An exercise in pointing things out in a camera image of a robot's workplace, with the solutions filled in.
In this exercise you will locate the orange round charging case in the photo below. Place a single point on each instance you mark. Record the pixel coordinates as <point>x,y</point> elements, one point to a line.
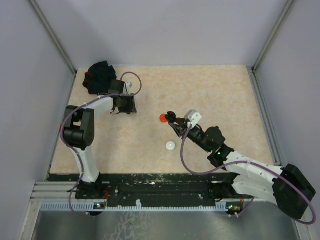
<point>163,118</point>

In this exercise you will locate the white cable duct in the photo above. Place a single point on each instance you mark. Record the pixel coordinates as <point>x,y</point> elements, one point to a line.
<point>97,207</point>

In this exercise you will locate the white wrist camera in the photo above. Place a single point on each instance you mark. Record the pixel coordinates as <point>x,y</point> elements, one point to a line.
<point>192,117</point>
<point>127,88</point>

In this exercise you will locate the dark crumpled cloth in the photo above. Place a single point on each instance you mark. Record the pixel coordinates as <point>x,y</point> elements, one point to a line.
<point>98,78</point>

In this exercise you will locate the right aluminium frame post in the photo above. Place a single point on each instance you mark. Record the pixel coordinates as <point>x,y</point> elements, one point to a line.
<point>287,9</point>

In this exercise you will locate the black round charging case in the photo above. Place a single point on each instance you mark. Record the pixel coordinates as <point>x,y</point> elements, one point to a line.
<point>170,117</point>

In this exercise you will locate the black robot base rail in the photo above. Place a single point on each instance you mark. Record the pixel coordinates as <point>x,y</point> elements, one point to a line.
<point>157,190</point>

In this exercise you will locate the white charging case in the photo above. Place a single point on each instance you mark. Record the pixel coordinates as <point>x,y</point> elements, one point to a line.
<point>170,146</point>

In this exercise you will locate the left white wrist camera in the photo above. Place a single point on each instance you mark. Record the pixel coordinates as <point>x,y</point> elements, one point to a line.
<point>127,88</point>

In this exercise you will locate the left aluminium frame post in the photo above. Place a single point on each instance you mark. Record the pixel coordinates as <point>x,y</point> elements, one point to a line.
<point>51,33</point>

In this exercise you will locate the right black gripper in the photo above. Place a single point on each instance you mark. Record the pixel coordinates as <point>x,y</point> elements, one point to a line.
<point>180,126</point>

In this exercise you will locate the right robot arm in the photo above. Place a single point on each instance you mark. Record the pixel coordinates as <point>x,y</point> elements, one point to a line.
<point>284,186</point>

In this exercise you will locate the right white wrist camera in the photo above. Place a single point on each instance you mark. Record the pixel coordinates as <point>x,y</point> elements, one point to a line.
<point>192,117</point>

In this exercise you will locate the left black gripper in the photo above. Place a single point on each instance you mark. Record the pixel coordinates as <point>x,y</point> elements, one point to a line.
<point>131,107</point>

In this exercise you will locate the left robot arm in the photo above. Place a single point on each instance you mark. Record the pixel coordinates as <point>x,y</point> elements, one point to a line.
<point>78,126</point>

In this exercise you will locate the aluminium frame post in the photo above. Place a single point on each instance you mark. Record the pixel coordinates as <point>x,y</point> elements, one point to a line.
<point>51,33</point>
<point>287,9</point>

